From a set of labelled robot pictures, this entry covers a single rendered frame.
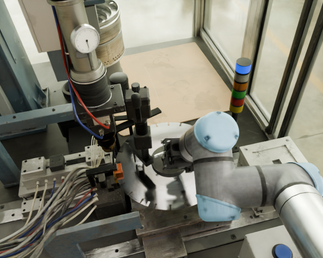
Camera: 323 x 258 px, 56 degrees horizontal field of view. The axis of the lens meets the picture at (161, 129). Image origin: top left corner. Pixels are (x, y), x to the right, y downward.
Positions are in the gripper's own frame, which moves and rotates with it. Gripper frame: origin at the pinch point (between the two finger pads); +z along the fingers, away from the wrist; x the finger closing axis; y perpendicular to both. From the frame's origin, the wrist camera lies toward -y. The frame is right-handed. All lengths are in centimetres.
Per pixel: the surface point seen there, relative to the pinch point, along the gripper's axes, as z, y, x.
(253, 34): 10, -36, -49
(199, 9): 55, -35, -94
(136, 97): -25.1, 15.2, -9.7
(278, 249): -9.8, -20.7, 24.8
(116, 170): 5.3, 17.8, 1.4
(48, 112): 12.6, 37.6, -18.6
